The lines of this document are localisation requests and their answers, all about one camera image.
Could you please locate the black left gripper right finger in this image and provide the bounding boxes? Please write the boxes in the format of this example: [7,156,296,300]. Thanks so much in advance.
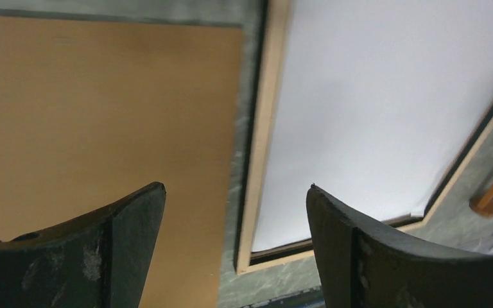
[306,185,493,307]

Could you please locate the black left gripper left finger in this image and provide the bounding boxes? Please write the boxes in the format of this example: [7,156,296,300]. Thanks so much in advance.
[0,182,166,307]

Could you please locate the brown frame backing board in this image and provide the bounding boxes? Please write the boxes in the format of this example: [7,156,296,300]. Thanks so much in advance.
[0,16,245,307]

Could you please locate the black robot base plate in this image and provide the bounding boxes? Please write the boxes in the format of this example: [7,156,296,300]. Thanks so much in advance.
[242,286,325,308]

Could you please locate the light wooden picture frame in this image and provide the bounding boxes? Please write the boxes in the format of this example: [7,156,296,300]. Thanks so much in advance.
[234,0,493,276]

